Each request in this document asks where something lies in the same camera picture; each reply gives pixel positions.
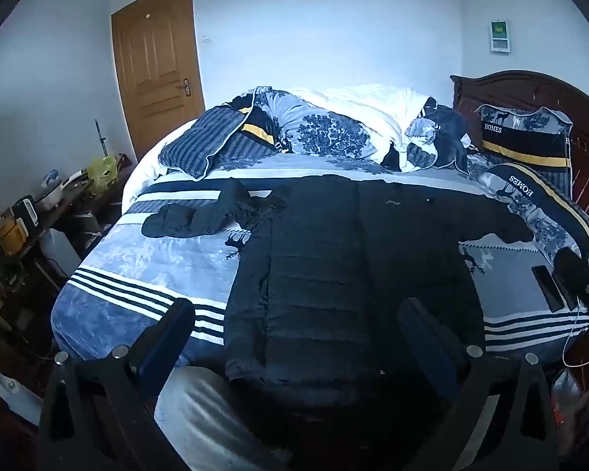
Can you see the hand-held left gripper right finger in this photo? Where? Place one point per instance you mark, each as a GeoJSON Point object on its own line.
{"type": "Point", "coordinates": [417, 326]}

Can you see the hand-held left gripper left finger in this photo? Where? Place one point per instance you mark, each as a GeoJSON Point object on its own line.
{"type": "Point", "coordinates": [171, 326]}

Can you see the black down jacket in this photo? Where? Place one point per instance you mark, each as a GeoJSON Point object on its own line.
{"type": "Point", "coordinates": [324, 265]}

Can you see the blue deer-print bedsheet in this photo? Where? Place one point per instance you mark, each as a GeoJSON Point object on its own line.
{"type": "Point", "coordinates": [142, 265]}

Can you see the person's grey trouser leg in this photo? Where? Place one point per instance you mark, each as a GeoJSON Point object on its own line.
{"type": "Point", "coordinates": [201, 417]}

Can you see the white plastic container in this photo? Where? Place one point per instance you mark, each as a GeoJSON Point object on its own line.
{"type": "Point", "coordinates": [61, 251]}

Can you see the black smartphone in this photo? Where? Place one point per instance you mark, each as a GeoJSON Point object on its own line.
{"type": "Point", "coordinates": [546, 287]}

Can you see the wooden side table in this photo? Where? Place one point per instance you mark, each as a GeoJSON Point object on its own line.
{"type": "Point", "coordinates": [54, 225]}

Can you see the red white plastic bag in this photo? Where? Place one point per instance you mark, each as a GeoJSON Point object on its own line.
{"type": "Point", "coordinates": [567, 395]}

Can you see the black object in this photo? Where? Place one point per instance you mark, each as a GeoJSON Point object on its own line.
{"type": "Point", "coordinates": [576, 272]}

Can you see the yellow plastic bag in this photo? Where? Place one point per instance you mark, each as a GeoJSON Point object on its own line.
{"type": "Point", "coordinates": [102, 169]}

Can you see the white slipper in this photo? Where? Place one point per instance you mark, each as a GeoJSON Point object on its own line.
{"type": "Point", "coordinates": [12, 392]}

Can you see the flat printed pillow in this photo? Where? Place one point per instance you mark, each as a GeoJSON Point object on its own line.
{"type": "Point", "coordinates": [545, 201]}

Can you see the white cooking pot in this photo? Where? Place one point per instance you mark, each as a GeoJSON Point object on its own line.
{"type": "Point", "coordinates": [49, 194]}

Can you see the black white appliance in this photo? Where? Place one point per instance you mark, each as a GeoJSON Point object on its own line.
{"type": "Point", "coordinates": [25, 210]}

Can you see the yellow jar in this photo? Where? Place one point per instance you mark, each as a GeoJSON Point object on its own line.
{"type": "Point", "coordinates": [7, 236]}

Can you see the mop pole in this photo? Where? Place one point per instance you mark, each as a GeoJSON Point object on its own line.
{"type": "Point", "coordinates": [100, 137]}

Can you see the upright printed pillow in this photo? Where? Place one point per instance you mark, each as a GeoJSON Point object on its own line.
{"type": "Point", "coordinates": [525, 140]}

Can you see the blue tree-print quilt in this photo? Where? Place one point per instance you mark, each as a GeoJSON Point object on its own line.
{"type": "Point", "coordinates": [324, 127]}

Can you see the brown wooden door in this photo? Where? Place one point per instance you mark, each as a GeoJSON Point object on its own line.
{"type": "Point", "coordinates": [157, 64]}

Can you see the dark wooden headboard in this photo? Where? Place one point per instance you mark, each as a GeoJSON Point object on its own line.
{"type": "Point", "coordinates": [569, 93]}

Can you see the white green wall panel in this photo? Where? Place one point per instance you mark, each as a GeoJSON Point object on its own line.
{"type": "Point", "coordinates": [499, 35]}

